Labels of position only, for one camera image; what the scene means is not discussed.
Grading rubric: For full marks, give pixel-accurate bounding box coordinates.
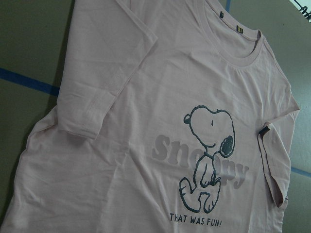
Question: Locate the pink Snoopy t-shirt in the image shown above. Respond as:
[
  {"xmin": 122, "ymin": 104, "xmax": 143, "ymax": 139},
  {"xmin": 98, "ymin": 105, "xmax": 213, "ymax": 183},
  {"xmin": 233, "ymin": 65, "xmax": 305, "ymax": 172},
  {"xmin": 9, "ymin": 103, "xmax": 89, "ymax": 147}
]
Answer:
[{"xmin": 0, "ymin": 0, "xmax": 299, "ymax": 233}]

